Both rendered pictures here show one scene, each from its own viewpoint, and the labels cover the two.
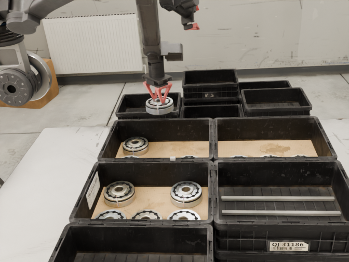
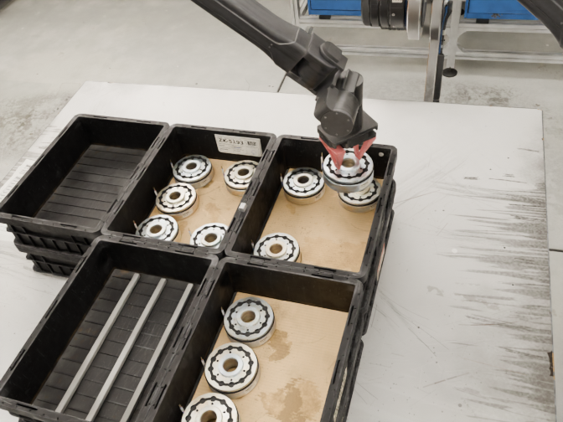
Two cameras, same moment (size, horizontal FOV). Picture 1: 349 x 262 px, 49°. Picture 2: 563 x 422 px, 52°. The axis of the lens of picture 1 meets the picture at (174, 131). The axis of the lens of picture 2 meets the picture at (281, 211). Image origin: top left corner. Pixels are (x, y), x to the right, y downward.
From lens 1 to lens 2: 1.64 m
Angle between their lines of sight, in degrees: 80
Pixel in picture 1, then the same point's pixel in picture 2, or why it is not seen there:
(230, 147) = (326, 330)
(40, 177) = (386, 127)
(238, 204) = (173, 304)
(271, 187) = not seen: hidden behind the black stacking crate
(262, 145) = (317, 387)
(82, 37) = not seen: outside the picture
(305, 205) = (129, 391)
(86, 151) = (451, 167)
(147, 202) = (222, 208)
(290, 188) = not seen: hidden behind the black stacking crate
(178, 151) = (338, 251)
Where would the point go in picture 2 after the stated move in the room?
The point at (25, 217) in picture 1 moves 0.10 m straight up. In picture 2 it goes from (305, 129) to (302, 103)
